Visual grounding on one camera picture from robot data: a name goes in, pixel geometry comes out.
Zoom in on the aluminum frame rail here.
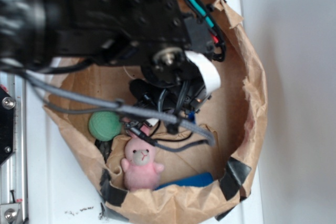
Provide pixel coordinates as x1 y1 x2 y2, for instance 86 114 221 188
1 72 28 223

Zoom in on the green round macaron toy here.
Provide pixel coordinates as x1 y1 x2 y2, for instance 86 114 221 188
88 111 122 142

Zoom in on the gray braided cable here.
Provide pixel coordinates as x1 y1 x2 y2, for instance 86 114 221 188
23 71 216 154

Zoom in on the pink plush bunny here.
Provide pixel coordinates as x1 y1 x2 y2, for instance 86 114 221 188
121 132 165 191

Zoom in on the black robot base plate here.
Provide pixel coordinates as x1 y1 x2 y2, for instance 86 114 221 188
0 87 16 166

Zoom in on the brown paper bag tray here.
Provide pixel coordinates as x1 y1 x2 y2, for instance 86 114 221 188
42 0 268 224

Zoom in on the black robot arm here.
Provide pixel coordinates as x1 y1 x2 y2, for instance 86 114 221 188
1 0 226 125

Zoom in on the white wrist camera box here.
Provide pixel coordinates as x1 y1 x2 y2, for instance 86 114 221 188
185 51 221 95

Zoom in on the blue rectangular block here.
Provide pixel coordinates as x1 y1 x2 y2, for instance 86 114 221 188
156 172 214 190

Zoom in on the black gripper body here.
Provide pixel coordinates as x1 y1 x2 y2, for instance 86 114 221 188
129 78 212 123

